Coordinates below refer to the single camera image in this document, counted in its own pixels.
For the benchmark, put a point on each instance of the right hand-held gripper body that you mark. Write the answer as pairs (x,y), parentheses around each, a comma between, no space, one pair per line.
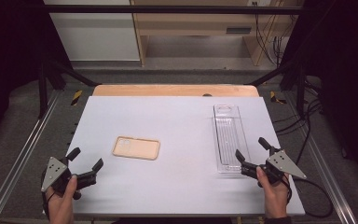
(281,163)

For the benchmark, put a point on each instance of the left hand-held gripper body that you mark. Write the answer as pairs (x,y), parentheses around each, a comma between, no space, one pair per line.
(56,171)

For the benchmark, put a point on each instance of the clear plastic tray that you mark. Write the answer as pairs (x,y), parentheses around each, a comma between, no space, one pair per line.
(228,137)

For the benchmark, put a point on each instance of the beige phone case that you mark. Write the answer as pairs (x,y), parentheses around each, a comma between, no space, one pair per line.
(136,148)

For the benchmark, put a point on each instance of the person's left hand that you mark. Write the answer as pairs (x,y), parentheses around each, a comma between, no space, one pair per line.
(62,207)

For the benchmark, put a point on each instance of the person's right hand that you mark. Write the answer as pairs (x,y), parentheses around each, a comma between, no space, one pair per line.
(275,199)

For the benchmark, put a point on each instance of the white table mat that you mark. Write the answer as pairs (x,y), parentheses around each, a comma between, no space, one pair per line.
(174,186)

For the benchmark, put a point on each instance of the wooden table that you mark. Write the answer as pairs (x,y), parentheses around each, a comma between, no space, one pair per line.
(167,90)

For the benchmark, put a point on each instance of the black curtain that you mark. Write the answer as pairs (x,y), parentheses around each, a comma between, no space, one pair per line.
(348,77)
(9,62)

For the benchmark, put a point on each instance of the grey label on desk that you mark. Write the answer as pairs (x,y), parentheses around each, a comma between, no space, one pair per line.
(238,30)

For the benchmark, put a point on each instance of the white cabinet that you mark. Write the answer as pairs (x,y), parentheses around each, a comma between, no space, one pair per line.
(96,34)

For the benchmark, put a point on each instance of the light wooden desk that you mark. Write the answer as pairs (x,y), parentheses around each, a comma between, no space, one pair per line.
(195,23)

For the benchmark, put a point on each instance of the aluminium rail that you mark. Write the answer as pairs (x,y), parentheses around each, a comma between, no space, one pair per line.
(21,155)
(326,174)

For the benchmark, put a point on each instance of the black frame strut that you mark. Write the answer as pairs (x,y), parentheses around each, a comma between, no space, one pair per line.
(300,90)
(43,90)

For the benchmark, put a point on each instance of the black horizontal frame bar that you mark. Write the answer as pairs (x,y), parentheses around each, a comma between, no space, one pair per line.
(167,9)

